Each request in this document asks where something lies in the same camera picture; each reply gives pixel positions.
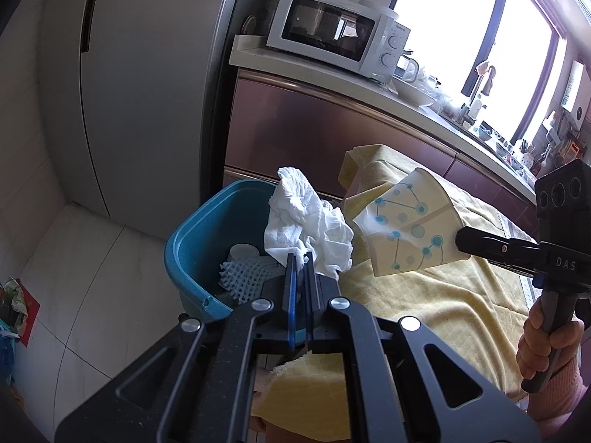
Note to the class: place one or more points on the teal plastic trash bin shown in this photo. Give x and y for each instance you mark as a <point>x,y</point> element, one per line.
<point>195,251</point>

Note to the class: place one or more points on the kitchen window frame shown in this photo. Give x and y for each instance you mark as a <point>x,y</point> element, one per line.
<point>449,38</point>

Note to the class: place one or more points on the glass electric kettle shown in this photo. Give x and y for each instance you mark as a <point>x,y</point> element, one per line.
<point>407,69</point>

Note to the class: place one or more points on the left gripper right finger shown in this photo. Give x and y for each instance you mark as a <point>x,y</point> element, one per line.
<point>403,383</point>

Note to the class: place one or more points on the patterned paper cup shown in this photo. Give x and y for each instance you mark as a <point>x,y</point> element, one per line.
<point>242,251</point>
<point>412,226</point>

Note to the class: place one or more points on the pink sleeved forearm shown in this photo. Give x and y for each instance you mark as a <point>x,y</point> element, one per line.
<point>554,404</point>

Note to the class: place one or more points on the kitchen faucet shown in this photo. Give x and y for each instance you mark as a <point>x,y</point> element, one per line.
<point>486,73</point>

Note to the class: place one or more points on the white microwave oven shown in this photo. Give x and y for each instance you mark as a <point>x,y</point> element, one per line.
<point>340,33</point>

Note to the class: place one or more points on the person's right hand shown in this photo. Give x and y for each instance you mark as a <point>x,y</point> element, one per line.
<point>535,345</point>

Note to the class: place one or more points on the kitchen counter with cabinets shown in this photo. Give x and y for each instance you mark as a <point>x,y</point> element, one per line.
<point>290,111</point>

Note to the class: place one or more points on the white water heater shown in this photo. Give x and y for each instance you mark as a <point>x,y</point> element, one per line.
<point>576,98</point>

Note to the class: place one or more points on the yellow patterned tablecloth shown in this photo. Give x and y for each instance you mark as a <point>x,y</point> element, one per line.
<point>478,309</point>

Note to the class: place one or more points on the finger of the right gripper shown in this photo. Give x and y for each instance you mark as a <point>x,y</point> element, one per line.
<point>517,255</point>

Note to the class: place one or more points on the large white bowl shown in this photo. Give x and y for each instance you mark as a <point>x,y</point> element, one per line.
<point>412,94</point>

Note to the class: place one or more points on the white tissue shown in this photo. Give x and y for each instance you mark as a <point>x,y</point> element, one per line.
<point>305,225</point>

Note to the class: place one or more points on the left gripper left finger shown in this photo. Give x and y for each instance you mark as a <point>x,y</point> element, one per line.
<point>195,383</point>

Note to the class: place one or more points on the white foam fruit net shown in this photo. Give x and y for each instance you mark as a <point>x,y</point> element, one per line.
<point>243,279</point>

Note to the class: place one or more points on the red snack bag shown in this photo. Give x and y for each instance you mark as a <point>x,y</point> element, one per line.
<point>32,306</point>

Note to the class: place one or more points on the grey refrigerator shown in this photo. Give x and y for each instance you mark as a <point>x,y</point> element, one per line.
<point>126,91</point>

